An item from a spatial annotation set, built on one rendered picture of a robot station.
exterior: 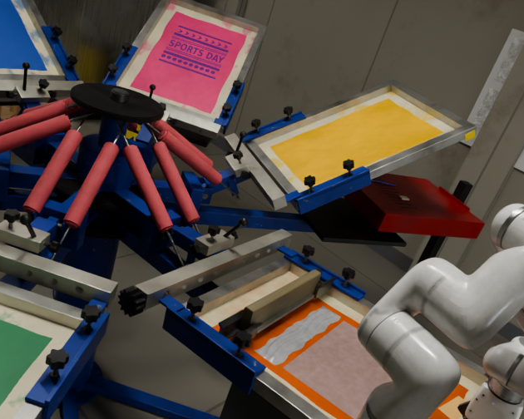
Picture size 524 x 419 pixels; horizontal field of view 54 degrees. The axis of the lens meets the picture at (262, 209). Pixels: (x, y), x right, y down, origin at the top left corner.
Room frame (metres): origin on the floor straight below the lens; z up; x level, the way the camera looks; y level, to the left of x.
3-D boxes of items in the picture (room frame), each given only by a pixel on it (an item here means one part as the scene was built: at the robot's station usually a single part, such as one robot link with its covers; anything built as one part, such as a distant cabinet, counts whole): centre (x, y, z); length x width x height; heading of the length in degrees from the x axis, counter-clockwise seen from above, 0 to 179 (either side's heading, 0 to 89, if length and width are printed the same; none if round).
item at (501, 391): (0.98, -0.65, 1.22); 0.09 x 0.07 x 0.03; 60
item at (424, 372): (0.68, -0.31, 1.37); 0.13 x 0.10 x 0.16; 40
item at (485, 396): (0.97, -0.65, 1.16); 0.10 x 0.08 x 0.11; 60
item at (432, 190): (2.40, -0.65, 1.06); 0.61 x 0.46 x 0.12; 120
